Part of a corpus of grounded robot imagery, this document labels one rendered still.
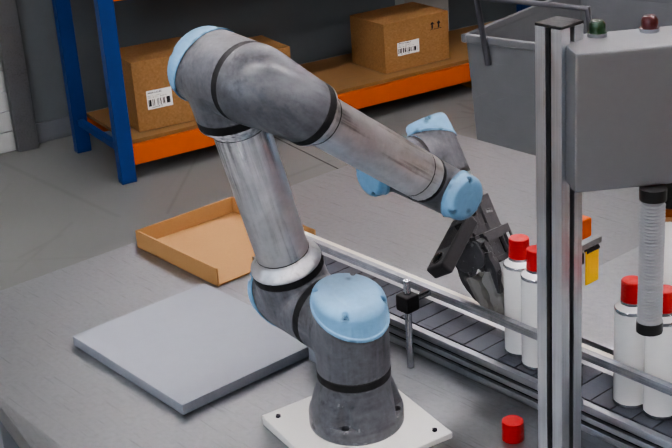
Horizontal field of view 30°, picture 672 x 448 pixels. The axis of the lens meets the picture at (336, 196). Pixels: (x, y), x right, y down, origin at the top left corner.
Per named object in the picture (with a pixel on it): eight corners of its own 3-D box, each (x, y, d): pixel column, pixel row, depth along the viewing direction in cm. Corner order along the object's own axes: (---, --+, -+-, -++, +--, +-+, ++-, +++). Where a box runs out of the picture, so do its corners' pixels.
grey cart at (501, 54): (577, 174, 526) (578, -54, 491) (720, 203, 488) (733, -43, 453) (457, 248, 464) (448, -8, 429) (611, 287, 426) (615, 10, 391)
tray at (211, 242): (316, 246, 267) (315, 229, 266) (218, 286, 252) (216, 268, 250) (233, 212, 289) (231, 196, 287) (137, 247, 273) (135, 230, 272)
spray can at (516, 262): (542, 348, 209) (541, 236, 201) (523, 360, 206) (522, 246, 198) (517, 339, 212) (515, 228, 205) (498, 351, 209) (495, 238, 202)
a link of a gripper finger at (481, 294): (522, 312, 212) (500, 262, 213) (498, 324, 209) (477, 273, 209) (510, 316, 215) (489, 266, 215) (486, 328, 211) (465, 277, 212)
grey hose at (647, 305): (668, 330, 172) (673, 186, 164) (652, 339, 169) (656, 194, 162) (646, 321, 174) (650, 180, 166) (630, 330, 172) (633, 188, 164)
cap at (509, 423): (525, 433, 195) (525, 414, 193) (522, 445, 192) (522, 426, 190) (503, 431, 195) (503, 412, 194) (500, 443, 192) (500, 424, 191)
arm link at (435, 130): (391, 132, 213) (429, 119, 217) (416, 192, 212) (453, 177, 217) (416, 118, 206) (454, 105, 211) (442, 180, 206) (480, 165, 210)
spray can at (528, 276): (560, 366, 203) (559, 250, 196) (532, 374, 201) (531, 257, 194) (542, 352, 208) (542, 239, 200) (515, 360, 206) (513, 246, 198)
